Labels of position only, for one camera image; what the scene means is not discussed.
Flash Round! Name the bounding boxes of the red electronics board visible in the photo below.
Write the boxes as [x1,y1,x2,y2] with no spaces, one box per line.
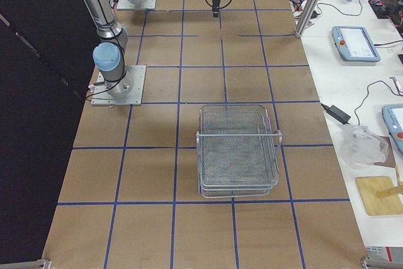
[289,0,306,12]

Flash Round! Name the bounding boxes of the blue teach pendant upper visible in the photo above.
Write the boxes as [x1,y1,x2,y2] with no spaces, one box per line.
[331,26,381,62]

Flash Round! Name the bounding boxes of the blue teach pendant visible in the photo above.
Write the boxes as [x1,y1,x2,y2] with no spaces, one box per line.
[382,104,402,154]
[331,26,381,62]

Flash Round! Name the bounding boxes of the black power adapter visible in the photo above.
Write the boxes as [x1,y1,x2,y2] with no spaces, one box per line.
[326,105,351,125]

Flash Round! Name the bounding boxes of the clear plastic bag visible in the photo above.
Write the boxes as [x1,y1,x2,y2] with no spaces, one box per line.
[339,124,389,169]

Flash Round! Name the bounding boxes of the blue teach pendant lower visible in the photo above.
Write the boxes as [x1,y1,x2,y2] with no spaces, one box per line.
[382,104,402,154]

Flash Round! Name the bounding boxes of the wooden cutting board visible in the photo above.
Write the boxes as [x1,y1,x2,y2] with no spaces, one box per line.
[355,176,402,216]

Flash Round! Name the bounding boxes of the black power cable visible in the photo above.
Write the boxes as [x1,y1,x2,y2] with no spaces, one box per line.
[320,80,398,127]

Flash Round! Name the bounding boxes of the silver wire mesh shelf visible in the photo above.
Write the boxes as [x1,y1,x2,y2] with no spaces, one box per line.
[196,104,282,198]

